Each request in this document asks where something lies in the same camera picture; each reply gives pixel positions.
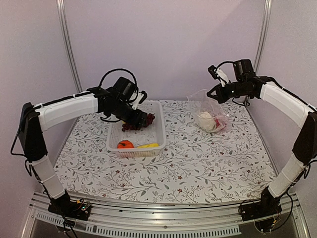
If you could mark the red toy pepper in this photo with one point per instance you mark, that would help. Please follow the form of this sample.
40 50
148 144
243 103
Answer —
219 124

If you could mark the clear zip top bag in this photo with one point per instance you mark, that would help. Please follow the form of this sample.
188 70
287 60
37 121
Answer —
199 102

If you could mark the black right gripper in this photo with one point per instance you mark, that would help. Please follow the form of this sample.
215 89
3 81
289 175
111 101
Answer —
221 97

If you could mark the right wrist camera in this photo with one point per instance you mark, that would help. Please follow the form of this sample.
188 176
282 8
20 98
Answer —
218 74

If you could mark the white perforated plastic basket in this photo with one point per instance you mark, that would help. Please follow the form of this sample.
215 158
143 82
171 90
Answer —
155 133

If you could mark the white toy cauliflower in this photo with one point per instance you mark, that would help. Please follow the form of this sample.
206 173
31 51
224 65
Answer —
206 121

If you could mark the aluminium frame post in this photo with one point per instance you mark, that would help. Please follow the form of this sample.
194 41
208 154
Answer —
263 34
68 45

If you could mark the right aluminium frame post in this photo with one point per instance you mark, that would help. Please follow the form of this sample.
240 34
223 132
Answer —
263 34

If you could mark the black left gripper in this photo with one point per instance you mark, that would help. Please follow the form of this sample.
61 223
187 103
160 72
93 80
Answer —
138 119

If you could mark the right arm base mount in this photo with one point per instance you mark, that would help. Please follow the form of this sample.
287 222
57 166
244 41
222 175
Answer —
250 210

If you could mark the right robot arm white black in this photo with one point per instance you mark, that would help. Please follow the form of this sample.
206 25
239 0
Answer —
303 115

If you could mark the left aluminium frame post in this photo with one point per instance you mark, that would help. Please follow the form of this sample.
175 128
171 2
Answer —
68 45

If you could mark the dark red toy grapes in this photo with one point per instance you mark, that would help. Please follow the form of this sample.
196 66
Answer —
143 124

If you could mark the floral patterned table mat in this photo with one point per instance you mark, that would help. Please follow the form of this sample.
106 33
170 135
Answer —
194 167

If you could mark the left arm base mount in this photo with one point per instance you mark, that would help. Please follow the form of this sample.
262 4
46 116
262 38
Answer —
65 207

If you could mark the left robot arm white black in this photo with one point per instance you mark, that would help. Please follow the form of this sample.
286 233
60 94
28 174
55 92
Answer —
36 119

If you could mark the yellow toy corn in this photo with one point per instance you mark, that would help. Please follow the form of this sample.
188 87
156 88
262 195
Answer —
148 145

